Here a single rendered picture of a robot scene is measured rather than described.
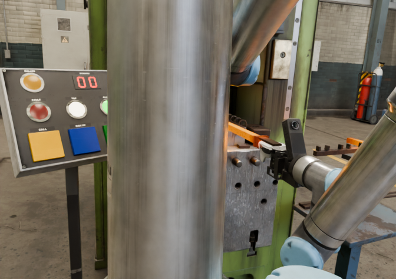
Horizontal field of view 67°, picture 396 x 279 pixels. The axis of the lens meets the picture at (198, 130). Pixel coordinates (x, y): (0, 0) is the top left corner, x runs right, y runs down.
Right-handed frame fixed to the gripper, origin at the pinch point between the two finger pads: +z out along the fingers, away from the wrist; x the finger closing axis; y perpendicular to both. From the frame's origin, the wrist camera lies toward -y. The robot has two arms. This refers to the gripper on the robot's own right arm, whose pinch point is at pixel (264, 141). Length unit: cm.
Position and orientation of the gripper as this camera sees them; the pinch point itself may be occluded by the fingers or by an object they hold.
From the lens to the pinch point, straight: 95.9
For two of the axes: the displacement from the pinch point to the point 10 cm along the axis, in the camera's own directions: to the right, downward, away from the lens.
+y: -0.4, 9.8, 2.1
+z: -3.0, -2.1, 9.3
